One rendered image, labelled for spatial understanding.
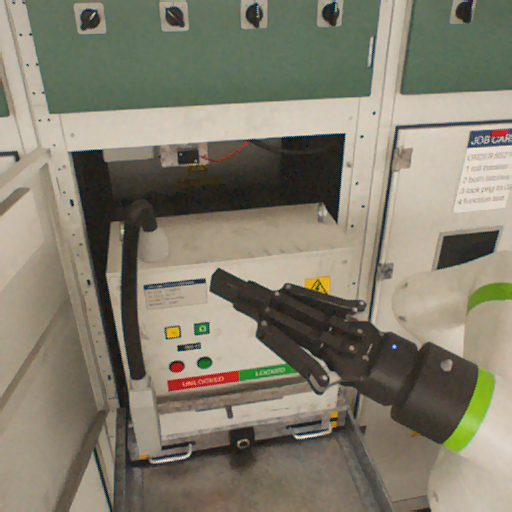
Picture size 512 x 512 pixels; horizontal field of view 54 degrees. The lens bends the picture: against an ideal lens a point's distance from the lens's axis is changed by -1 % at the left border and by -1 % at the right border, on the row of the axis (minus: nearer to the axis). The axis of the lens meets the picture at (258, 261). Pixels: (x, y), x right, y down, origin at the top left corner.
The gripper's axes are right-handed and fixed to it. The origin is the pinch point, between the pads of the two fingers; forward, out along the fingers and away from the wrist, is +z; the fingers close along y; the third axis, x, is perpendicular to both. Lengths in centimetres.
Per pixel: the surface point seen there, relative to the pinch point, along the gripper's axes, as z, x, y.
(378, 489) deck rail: -34, -66, 20
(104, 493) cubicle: 30, -120, 0
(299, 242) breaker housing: 3.9, -27.3, 39.9
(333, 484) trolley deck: -26, -73, 18
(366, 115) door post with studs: 4, -9, 65
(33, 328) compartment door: 42, -43, 2
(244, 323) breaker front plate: 7.0, -42.0, 25.8
